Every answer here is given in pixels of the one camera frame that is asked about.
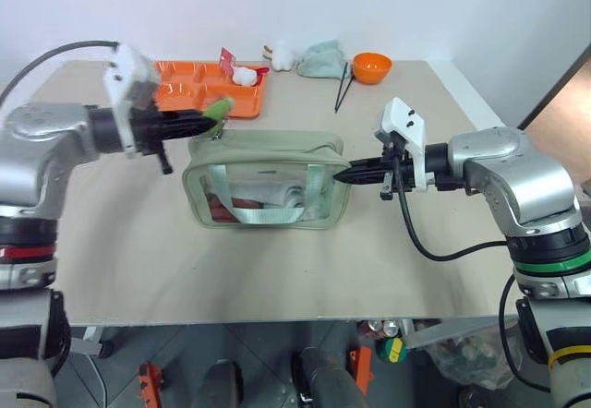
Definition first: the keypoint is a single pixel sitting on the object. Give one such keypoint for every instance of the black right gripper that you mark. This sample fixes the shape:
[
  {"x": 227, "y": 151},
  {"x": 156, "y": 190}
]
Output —
[{"x": 399, "y": 175}]

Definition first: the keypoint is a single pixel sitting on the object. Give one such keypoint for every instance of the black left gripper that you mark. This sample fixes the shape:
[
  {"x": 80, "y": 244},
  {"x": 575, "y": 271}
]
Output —
[{"x": 148, "y": 133}]

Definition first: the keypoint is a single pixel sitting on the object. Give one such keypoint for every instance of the green pouch with clear window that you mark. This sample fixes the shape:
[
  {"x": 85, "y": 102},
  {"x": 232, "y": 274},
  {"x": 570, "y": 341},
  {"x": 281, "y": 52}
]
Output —
[{"x": 268, "y": 149}]

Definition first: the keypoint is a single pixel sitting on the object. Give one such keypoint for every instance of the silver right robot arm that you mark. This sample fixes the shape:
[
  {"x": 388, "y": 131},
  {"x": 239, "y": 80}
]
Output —
[{"x": 522, "y": 177}]

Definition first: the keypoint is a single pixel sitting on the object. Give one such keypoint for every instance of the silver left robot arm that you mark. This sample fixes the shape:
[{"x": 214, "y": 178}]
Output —
[{"x": 44, "y": 149}]

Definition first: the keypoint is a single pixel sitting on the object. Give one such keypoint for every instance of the white plush ball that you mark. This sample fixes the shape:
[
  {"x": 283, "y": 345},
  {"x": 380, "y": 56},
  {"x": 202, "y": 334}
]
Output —
[{"x": 245, "y": 76}]

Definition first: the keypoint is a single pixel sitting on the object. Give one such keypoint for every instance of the white cloth inside pouch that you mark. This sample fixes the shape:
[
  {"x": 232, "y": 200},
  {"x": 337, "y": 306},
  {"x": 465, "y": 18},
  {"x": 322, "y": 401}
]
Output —
[{"x": 281, "y": 195}]

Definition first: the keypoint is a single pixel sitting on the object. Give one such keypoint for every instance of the red item inside pouch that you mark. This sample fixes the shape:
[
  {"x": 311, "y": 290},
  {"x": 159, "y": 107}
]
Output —
[{"x": 219, "y": 207}]

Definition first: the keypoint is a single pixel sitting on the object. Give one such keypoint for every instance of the white plush toy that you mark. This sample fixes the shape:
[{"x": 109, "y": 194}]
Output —
[{"x": 281, "y": 56}]

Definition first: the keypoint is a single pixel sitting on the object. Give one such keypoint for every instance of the orange compartment tray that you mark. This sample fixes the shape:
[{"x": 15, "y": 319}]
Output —
[{"x": 189, "y": 85}]

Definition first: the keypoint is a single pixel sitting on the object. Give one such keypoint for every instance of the red card packet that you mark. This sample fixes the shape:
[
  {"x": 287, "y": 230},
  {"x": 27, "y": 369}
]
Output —
[{"x": 226, "y": 60}]

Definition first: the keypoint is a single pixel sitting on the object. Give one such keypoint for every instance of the black chopstick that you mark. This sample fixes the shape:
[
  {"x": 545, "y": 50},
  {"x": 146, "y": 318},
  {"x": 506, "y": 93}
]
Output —
[
  {"x": 342, "y": 87},
  {"x": 347, "y": 90}
]

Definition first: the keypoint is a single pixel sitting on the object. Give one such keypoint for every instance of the orange bowl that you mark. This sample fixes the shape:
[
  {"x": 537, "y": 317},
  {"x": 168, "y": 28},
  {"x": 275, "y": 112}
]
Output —
[{"x": 372, "y": 67}]

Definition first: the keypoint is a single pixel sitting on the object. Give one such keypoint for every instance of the pale green cloth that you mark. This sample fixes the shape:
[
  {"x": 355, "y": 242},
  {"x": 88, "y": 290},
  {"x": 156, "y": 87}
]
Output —
[{"x": 323, "y": 59}]

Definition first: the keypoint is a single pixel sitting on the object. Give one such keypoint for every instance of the red drink can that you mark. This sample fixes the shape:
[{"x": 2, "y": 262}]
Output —
[{"x": 369, "y": 328}]

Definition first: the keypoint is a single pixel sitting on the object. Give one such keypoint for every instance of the silver drink can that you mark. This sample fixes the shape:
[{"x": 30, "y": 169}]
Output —
[{"x": 390, "y": 328}]

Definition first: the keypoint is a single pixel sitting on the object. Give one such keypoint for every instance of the green and yellow ball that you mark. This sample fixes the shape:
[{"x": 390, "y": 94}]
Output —
[{"x": 391, "y": 350}]

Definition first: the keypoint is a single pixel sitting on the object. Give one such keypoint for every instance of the orange and black clamp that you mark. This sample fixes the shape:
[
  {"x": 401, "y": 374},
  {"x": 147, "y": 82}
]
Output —
[
  {"x": 362, "y": 371},
  {"x": 150, "y": 385}
]

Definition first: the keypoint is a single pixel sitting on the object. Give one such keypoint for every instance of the brown wooden panel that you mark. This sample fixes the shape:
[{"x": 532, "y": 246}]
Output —
[{"x": 561, "y": 117}]

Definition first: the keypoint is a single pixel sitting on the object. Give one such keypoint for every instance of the dark rounded shape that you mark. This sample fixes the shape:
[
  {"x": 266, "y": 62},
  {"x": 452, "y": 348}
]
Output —
[{"x": 323, "y": 380}]

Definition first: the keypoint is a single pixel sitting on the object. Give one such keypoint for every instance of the clear plastic bag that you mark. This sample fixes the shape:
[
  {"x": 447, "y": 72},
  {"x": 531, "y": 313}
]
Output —
[{"x": 466, "y": 362}]

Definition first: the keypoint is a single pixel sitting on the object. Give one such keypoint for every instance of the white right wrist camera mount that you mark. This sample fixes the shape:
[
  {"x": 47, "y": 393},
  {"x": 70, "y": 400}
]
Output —
[{"x": 406, "y": 124}]

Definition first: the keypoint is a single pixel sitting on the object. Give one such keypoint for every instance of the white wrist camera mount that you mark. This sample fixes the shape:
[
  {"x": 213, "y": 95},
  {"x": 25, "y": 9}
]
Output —
[
  {"x": 124, "y": 68},
  {"x": 406, "y": 124}
]

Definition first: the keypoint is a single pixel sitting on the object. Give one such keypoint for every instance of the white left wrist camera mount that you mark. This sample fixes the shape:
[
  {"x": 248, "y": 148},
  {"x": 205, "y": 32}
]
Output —
[{"x": 124, "y": 68}]

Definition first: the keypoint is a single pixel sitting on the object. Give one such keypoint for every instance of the grey table frame bar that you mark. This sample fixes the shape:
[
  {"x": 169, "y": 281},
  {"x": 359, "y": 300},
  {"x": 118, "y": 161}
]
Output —
[{"x": 452, "y": 329}]

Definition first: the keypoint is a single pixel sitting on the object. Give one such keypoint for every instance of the grey table leg bracket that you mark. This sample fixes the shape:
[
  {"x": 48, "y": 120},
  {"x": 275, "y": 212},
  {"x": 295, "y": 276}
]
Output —
[{"x": 90, "y": 341}]

